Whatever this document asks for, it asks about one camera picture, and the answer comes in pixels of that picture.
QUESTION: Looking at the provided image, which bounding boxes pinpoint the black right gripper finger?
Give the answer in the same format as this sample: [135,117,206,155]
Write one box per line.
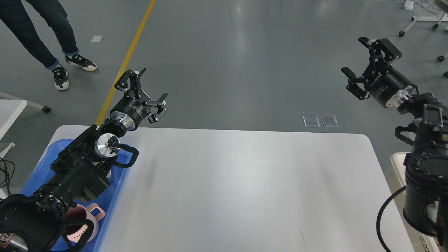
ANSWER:
[341,67,371,100]
[358,37,402,74]

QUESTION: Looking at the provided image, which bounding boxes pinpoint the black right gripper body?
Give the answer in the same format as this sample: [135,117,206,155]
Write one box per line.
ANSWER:
[368,69,414,108]

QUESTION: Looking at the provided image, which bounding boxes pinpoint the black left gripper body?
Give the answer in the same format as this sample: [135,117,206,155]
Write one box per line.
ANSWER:
[110,97,151,131]

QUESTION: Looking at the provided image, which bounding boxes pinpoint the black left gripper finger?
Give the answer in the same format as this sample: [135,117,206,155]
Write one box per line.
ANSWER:
[143,93,168,124]
[114,68,147,102]

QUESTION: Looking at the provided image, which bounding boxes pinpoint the pink mug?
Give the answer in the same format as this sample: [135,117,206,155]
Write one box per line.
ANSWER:
[61,203,106,244]

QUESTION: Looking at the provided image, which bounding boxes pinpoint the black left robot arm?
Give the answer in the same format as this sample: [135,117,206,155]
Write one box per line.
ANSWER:
[0,69,168,252]

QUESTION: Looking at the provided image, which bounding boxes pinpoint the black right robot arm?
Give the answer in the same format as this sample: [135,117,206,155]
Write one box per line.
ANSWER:
[341,37,448,252]

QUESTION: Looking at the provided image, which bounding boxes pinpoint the clear plastic floor plate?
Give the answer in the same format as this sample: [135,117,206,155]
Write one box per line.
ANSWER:
[303,115,321,128]
[321,115,339,128]

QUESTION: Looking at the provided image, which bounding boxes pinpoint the white chair legs with castors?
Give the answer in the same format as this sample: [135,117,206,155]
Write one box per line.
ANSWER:
[398,0,448,78]

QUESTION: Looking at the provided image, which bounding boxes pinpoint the white paper scrap on floor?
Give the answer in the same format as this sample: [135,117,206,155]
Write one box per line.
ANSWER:
[90,35,104,43]

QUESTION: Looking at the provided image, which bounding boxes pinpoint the beige plastic bin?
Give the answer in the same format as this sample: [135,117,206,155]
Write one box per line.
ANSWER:
[384,153,443,252]

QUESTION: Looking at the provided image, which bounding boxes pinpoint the white side table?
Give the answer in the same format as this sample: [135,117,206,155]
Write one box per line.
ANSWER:
[0,99,27,139]

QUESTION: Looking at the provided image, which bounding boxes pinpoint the grey office chair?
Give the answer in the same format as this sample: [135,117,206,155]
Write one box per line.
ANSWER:
[0,92,51,113]

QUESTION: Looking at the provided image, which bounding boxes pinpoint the person in black shirt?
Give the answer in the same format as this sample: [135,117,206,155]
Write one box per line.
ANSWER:
[0,0,98,91]

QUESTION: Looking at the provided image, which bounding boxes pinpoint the black cables at left edge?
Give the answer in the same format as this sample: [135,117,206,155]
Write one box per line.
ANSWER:
[0,158,16,198]

